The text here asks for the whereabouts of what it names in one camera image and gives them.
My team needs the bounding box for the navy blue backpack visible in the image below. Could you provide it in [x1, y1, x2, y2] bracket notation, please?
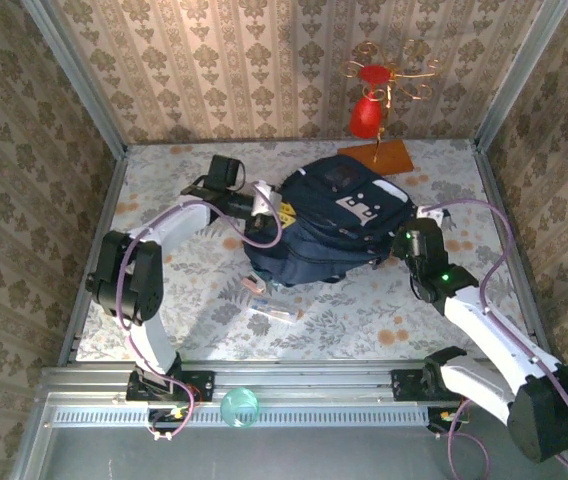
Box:
[241, 153, 416, 290]

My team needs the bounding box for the small pink eraser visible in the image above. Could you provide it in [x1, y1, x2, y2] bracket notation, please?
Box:
[241, 273, 266, 297]

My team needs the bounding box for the clear plastic pen packet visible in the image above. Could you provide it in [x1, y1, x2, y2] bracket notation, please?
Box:
[247, 297, 306, 325]

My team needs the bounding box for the red wine glass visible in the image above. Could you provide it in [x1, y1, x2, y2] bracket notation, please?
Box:
[348, 63, 394, 141]

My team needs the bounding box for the floral tablecloth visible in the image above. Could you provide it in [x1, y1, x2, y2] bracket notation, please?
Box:
[76, 139, 540, 364]

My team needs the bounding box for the small black circuit board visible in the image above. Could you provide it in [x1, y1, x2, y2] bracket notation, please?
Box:
[426, 407, 468, 435]
[146, 407, 193, 434]

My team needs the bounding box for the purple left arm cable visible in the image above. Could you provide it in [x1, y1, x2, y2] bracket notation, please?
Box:
[116, 184, 285, 444]

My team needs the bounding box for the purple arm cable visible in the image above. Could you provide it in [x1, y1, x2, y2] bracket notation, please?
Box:
[116, 184, 285, 444]
[416, 198, 568, 480]

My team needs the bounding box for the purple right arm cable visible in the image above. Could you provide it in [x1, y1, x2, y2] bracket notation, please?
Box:
[416, 198, 568, 480]

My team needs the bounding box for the gold wire stand wooden base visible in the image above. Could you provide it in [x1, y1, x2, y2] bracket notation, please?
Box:
[337, 39, 441, 177]

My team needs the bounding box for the aluminium side rail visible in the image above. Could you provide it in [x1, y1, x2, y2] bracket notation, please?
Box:
[472, 139, 558, 364]
[57, 149, 129, 366]

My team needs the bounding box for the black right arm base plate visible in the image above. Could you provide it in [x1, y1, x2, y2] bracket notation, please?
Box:
[391, 368, 435, 403]

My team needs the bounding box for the long aluminium base rail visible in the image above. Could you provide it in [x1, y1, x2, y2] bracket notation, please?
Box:
[38, 358, 568, 401]

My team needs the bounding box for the aluminium corner post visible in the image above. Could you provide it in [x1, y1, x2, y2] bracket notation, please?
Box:
[474, 0, 568, 154]
[19, 0, 129, 159]

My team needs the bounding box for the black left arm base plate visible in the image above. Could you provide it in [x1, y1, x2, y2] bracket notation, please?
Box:
[126, 370, 216, 404]

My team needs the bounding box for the grey slotted cable duct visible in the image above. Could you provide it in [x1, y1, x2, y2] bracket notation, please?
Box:
[51, 403, 431, 429]

